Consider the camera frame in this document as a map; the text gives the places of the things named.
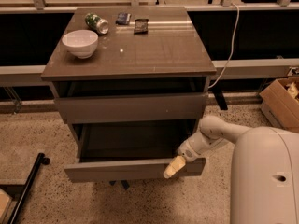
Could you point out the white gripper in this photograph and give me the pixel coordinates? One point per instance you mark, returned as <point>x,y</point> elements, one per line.
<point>188,151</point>

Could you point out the grey drawer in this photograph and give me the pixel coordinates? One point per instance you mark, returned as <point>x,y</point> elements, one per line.
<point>132,108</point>
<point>126,150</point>

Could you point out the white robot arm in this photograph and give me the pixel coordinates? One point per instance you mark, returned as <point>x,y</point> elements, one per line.
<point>264,169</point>

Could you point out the grey drawer cabinet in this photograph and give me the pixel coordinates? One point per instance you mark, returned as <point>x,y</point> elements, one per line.
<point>169,59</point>

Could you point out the cardboard box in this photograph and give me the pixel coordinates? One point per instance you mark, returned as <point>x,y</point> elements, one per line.
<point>280,108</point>

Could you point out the black metal stand leg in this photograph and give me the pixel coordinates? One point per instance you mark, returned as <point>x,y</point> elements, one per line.
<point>41,159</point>

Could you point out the white ceramic bowl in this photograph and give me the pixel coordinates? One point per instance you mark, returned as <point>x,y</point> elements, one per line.
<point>81,43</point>

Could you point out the blue snack packet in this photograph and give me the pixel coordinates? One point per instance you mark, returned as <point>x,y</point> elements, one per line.
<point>123,18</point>

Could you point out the green soda can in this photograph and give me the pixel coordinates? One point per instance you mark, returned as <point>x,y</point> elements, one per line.
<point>97,23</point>

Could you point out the grey metal rail shelf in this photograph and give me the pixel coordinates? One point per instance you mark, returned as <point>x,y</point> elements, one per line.
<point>16,76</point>

